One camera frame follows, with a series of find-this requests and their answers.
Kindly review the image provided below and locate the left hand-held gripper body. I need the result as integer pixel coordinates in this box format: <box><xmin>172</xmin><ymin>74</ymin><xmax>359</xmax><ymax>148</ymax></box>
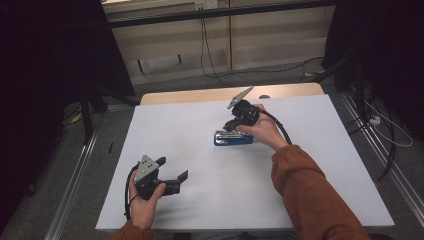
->
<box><xmin>134</xmin><ymin>154</ymin><xmax>166</xmax><ymax>201</ymax></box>

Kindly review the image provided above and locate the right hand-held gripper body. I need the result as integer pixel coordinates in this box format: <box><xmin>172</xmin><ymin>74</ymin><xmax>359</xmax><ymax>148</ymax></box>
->
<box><xmin>227</xmin><ymin>85</ymin><xmax>261</xmax><ymax>128</ymax></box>

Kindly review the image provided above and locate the blue stapler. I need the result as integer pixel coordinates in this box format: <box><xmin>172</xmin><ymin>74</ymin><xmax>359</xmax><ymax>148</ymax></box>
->
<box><xmin>213</xmin><ymin>130</ymin><xmax>254</xmax><ymax>147</ymax></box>

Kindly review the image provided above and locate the person's right hand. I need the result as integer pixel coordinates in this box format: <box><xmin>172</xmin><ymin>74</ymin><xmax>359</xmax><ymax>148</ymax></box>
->
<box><xmin>234</xmin><ymin>103</ymin><xmax>290</xmax><ymax>152</ymax></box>

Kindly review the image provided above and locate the person's left hand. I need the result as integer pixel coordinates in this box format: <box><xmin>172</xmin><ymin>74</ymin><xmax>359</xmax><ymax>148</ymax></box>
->
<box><xmin>128</xmin><ymin>171</ymin><xmax>167</xmax><ymax>231</ymax></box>

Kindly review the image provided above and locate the white table sheet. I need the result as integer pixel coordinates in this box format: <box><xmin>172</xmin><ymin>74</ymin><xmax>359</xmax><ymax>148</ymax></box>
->
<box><xmin>95</xmin><ymin>94</ymin><xmax>396</xmax><ymax>232</ymax></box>

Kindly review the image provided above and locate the wooden table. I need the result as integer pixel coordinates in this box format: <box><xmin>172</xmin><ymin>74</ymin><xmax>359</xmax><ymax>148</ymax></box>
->
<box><xmin>139</xmin><ymin>82</ymin><xmax>326</xmax><ymax>106</ymax></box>

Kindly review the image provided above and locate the beige cabinet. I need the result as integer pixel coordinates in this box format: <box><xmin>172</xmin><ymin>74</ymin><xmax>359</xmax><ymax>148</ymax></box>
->
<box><xmin>101</xmin><ymin>0</ymin><xmax>336</xmax><ymax>86</ymax></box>

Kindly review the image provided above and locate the black metal stand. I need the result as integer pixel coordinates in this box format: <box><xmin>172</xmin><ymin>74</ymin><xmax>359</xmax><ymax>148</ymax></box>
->
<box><xmin>78</xmin><ymin>83</ymin><xmax>139</xmax><ymax>146</ymax></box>
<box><xmin>313</xmin><ymin>49</ymin><xmax>369</xmax><ymax>125</ymax></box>

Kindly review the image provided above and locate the black horizontal bar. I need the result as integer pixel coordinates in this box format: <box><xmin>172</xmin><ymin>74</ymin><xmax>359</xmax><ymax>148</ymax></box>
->
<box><xmin>107</xmin><ymin>0</ymin><xmax>337</xmax><ymax>30</ymax></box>

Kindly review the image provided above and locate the black curtain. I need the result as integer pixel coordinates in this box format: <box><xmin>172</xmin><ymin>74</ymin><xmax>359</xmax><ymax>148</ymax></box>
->
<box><xmin>323</xmin><ymin>0</ymin><xmax>424</xmax><ymax>143</ymax></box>
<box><xmin>0</xmin><ymin>0</ymin><xmax>135</xmax><ymax>231</ymax></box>

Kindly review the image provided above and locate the left hand-held gripper black cable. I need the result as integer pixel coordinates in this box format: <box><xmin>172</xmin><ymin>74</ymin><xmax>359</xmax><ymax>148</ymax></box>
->
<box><xmin>123</xmin><ymin>164</ymin><xmax>140</xmax><ymax>222</ymax></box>

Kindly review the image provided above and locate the hand-held gripper black cable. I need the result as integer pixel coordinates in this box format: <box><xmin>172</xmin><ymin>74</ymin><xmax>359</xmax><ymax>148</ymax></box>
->
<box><xmin>258</xmin><ymin>108</ymin><xmax>293</xmax><ymax>146</ymax></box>
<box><xmin>123</xmin><ymin>164</ymin><xmax>140</xmax><ymax>222</ymax></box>

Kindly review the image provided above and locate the right hand-held gripper black cable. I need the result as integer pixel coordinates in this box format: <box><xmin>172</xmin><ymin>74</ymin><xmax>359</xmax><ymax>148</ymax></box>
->
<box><xmin>258</xmin><ymin>108</ymin><xmax>293</xmax><ymax>146</ymax></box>

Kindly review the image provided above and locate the aluminium floor rail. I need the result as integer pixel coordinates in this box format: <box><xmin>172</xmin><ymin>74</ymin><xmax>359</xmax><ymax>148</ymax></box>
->
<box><xmin>44</xmin><ymin>128</ymin><xmax>100</xmax><ymax>240</ymax></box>
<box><xmin>339</xmin><ymin>90</ymin><xmax>424</xmax><ymax>219</ymax></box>

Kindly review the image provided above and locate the black hanging cable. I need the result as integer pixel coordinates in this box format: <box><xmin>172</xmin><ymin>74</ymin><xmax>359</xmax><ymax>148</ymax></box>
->
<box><xmin>199</xmin><ymin>17</ymin><xmax>325</xmax><ymax>88</ymax></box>

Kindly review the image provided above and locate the white wall socket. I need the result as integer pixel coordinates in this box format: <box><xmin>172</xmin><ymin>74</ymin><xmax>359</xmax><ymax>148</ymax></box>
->
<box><xmin>194</xmin><ymin>0</ymin><xmax>219</xmax><ymax>10</ymax></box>

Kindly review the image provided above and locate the black floor cable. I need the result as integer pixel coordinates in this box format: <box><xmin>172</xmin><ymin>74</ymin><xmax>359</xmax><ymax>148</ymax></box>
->
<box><xmin>344</xmin><ymin>108</ymin><xmax>398</xmax><ymax>184</ymax></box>

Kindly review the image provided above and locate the white floor cable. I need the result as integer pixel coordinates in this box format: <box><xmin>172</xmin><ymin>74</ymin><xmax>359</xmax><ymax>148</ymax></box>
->
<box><xmin>364</xmin><ymin>99</ymin><xmax>414</xmax><ymax>149</ymax></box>

